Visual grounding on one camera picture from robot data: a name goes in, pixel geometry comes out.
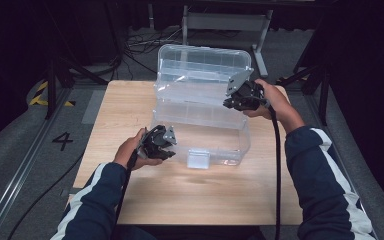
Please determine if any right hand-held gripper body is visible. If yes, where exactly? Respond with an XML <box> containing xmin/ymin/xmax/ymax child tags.
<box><xmin>227</xmin><ymin>67</ymin><xmax>267</xmax><ymax>112</ymax></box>

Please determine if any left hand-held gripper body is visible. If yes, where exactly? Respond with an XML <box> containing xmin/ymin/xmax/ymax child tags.
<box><xmin>137</xmin><ymin>124</ymin><xmax>178</xmax><ymax>159</ymax></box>

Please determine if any clear plastic storage box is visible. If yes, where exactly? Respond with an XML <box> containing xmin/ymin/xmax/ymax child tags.
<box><xmin>151</xmin><ymin>43</ymin><xmax>253</xmax><ymax>170</ymax></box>

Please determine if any person's left hand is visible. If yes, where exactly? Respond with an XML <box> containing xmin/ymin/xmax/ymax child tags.
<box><xmin>113</xmin><ymin>128</ymin><xmax>164</xmax><ymax>172</ymax></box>

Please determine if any person's right hand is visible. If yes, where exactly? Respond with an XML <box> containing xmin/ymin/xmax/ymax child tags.
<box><xmin>243</xmin><ymin>78</ymin><xmax>306</xmax><ymax>134</ymax></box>

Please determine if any black tripod stand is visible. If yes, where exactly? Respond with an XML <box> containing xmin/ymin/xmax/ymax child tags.
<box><xmin>276</xmin><ymin>63</ymin><xmax>331</xmax><ymax>127</ymax></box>
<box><xmin>43</xmin><ymin>0</ymin><xmax>110</xmax><ymax>121</ymax></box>

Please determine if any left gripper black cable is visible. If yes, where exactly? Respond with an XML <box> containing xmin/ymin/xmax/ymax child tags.
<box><xmin>111</xmin><ymin>151</ymin><xmax>139</xmax><ymax>240</ymax></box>

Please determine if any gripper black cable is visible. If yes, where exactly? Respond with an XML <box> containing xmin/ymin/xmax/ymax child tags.
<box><xmin>265</xmin><ymin>103</ymin><xmax>283</xmax><ymax>240</ymax></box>
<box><xmin>111</xmin><ymin>151</ymin><xmax>139</xmax><ymax>240</ymax></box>

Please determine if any metal floor rail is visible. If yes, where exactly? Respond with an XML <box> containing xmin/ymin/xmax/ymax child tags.
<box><xmin>0</xmin><ymin>87</ymin><xmax>75</xmax><ymax>240</ymax></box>
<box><xmin>304</xmin><ymin>93</ymin><xmax>381</xmax><ymax>240</ymax></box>

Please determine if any grey metal table frame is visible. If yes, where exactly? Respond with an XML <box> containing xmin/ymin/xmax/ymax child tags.
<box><xmin>178</xmin><ymin>4</ymin><xmax>274</xmax><ymax>79</ymax></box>

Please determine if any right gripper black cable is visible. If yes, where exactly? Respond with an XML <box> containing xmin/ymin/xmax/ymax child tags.
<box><xmin>265</xmin><ymin>103</ymin><xmax>283</xmax><ymax>240</ymax></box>

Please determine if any tangle of floor cables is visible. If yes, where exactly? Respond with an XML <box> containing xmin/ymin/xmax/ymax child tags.
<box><xmin>123</xmin><ymin>26</ymin><xmax>185</xmax><ymax>81</ymax></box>

